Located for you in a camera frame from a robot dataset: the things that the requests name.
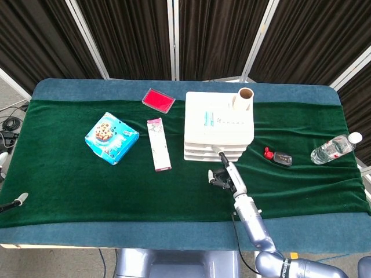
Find coiled black cable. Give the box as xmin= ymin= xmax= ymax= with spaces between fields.
xmin=1 ymin=117 xmax=21 ymax=131

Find blue cookie box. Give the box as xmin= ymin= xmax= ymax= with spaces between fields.
xmin=84 ymin=112 xmax=140 ymax=166

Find small black device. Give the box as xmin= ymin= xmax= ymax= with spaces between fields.
xmin=273 ymin=151 xmax=293 ymax=168

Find green velvet cloth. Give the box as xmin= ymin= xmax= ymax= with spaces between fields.
xmin=0 ymin=99 xmax=371 ymax=229

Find black power adapter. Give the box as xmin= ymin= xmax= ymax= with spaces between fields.
xmin=0 ymin=130 xmax=20 ymax=153

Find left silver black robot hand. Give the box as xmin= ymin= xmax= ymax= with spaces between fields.
xmin=0 ymin=152 xmax=29 ymax=214

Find cardboard paper tube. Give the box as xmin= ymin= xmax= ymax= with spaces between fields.
xmin=232 ymin=87 xmax=255 ymax=111

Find white trays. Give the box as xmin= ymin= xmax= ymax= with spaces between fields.
xmin=183 ymin=91 xmax=255 ymax=162

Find long white pink box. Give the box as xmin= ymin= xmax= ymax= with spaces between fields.
xmin=147 ymin=117 xmax=172 ymax=173

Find clear plastic water bottle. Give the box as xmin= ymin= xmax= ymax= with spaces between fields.
xmin=310 ymin=131 xmax=363 ymax=165

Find blue table mat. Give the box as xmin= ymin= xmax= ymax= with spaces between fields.
xmin=0 ymin=78 xmax=371 ymax=253

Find blue floor cable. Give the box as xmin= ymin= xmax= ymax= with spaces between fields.
xmin=98 ymin=248 xmax=108 ymax=278

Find red ink pad case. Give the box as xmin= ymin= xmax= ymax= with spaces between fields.
xmin=141 ymin=87 xmax=176 ymax=115

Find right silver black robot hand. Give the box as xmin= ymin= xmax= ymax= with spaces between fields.
xmin=207 ymin=145 xmax=249 ymax=200

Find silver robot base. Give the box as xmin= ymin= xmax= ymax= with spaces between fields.
xmin=114 ymin=248 xmax=241 ymax=278

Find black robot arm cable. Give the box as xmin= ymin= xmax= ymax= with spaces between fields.
xmin=231 ymin=212 xmax=263 ymax=275

